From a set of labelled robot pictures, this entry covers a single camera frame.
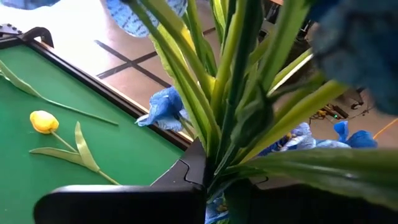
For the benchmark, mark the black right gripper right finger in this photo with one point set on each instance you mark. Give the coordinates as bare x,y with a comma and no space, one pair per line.
295,214

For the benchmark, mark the blue artificial flower bunch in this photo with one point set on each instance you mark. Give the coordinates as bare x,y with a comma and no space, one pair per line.
360,140
230,93
357,46

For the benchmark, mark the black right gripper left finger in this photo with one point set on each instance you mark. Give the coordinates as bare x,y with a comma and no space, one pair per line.
124,205

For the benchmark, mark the yellow artificial tulip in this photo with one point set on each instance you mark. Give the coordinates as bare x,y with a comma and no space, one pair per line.
43,122
18,83

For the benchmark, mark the black table edge frame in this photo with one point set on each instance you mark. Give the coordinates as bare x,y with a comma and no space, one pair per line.
124,102

